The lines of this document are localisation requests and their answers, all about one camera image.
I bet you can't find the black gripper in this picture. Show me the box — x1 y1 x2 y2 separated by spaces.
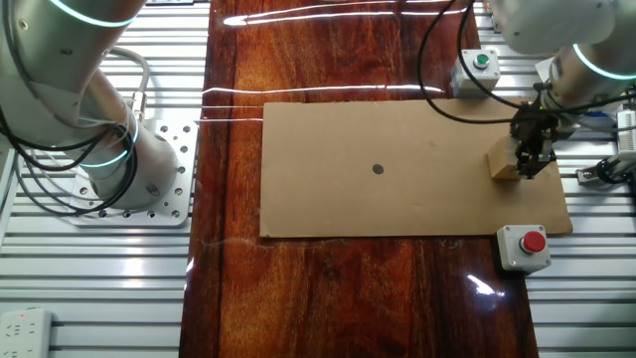
510 101 572 180

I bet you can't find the light wooden block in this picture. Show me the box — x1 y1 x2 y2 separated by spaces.
486 135 523 181

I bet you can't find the blue package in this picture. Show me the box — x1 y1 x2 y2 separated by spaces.
573 111 617 131

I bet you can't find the grey box with green button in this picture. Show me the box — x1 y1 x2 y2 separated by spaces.
449 48 502 99

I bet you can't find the grey box with red button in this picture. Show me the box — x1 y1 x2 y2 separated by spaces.
495 223 553 274

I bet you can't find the brown cardboard sheet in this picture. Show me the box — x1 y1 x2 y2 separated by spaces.
258 97 574 239

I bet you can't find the glossy red-brown wooden board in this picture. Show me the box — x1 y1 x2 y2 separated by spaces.
178 0 541 358

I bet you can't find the white power strip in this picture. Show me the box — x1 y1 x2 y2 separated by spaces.
0 306 55 358

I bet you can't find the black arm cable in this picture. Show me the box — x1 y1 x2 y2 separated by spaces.
416 0 521 125
454 0 526 111

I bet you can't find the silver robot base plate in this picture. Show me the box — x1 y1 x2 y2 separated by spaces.
67 118 200 229

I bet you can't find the thick grey cable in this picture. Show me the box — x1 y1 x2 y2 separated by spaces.
106 45 153 123

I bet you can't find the black base cable loop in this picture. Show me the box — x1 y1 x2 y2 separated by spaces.
0 111 140 219

